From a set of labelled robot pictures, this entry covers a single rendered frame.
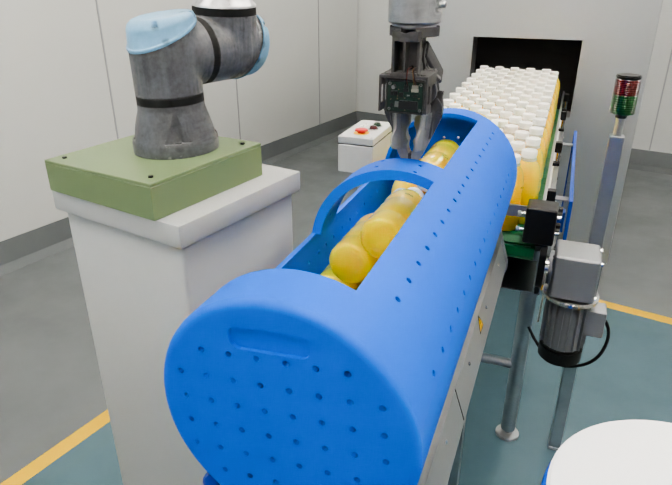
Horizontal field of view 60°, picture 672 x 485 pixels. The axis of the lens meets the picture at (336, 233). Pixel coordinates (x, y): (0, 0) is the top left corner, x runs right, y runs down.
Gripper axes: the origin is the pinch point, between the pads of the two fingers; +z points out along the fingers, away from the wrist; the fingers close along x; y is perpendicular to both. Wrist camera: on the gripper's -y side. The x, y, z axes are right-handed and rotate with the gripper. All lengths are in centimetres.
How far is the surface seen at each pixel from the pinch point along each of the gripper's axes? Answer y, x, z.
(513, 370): -81, 19, 95
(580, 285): -52, 32, 45
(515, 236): -52, 15, 34
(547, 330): -54, 26, 61
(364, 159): -55, -26, 19
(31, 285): -102, -224, 124
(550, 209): -46, 22, 23
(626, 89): -80, 36, 1
